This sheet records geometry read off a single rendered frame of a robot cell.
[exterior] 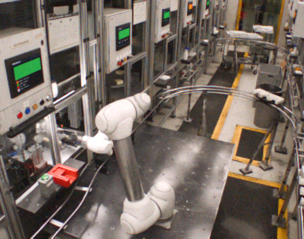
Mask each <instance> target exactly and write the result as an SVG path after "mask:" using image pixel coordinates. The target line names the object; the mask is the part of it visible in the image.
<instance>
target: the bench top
mask: <svg viewBox="0 0 304 239"><path fill-rule="evenodd" d="M175 133H176V134H175ZM134 141H135V144H133V147H134V154H135V158H136V162H137V166H138V170H139V175H140V177H141V182H142V186H143V191H144V194H147V193H148V192H149V191H150V189H151V187H152V185H153V184H155V183H157V182H168V183H169V185H170V186H172V188H173V189H174V192H175V204H174V209H176V210H178V214H177V215H176V216H175V217H174V220H173V221H172V224H171V225H170V230H166V229H165V228H161V227H159V226H156V225H152V226H151V227H150V228H149V229H146V230H145V231H144V232H141V233H138V234H129V233H127V232H126V231H124V230H123V228H122V226H121V220H120V218H121V215H122V214H123V210H124V200H125V199H126V193H125V189H124V185H123V182H122V179H121V175H120V170H119V167H118V161H117V157H116V155H115V156H114V155H112V156H111V157H110V159H109V162H108V164H107V170H108V173H109V174H108V175H105V174H102V173H99V172H98V173H97V175H96V177H95V178H94V181H93V183H92V185H91V188H92V189H91V192H88V194H87V197H86V198H85V200H84V202H83V204H82V205H81V207H80V208H79V210H78V211H77V212H76V213H75V214H74V216H73V217H71V219H70V220H69V222H68V223H66V225H67V227H66V228H65V229H62V230H61V231H60V233H61V234H64V235H65V236H69V237H72V238H74V239H209V238H210V235H211V232H212V228H213V225H214V222H215V218H216V215H217V211H218V208H219V204H220V201H221V197H222V194H223V191H224V187H225V184H226V181H227V177H228V173H229V169H230V166H231V163H232V159H233V155H234V151H235V146H236V144H234V143H230V142H226V141H218V140H215V139H211V138H207V137H202V136H199V135H192V134H188V133H184V132H180V131H176V130H171V129H167V128H164V127H159V126H152V125H147V124H144V123H142V124H141V125H140V126H139V127H138V128H137V129H136V130H135V133H134ZM205 145H206V146H205ZM179 146H180V147H179ZM171 159H173V160H171ZM95 170H96V161H95V160H94V161H93V162H92V163H91V164H90V165H89V166H88V167H87V169H85V171H84V172H83V174H82V176H81V178H80V179H79V182H78V183H77V185H76V186H78V187H87V188H88V187H89V186H90V182H91V181H92V179H93V176H94V174H95V173H96V171H95ZM76 181H77V179H76V180H75V181H74V182H73V183H72V184H71V185H70V186H69V187H68V188H67V189H66V190H65V191H64V192H63V193H62V194H61V195H60V196H59V197H58V198H57V199H56V200H55V201H54V202H53V203H52V204H51V205H50V206H49V207H48V208H47V209H46V210H45V211H44V212H43V213H42V215H40V217H39V218H38V219H37V221H38V223H39V224H40V225H44V223H46V221H47V220H48V219H49V218H50V217H51V216H52V215H53V214H54V212H56V211H57V209H59V208H60V206H61V205H62V204H63V203H64V202H65V200H66V199H67V197H68V195H69V194H70V193H71V190H72V188H73V186H74V185H75V183H76ZM85 194H86V191H82V190H78V189H75V190H74V191H73V193H72V195H71V197H70V198H69V200H68V201H67V202H66V204H65V205H64V206H63V208H62V209H61V210H60V211H59V212H58V213H57V214H56V215H55V216H54V217H53V218H52V219H54V220H56V221H59V222H61V223H65V222H66V220H67V219H68V218H69V217H70V215H71V214H72V213H73V212H74V211H75V210H76V208H77V207H78V206H79V205H80V203H81V201H82V200H83V197H84V196H85Z"/></svg>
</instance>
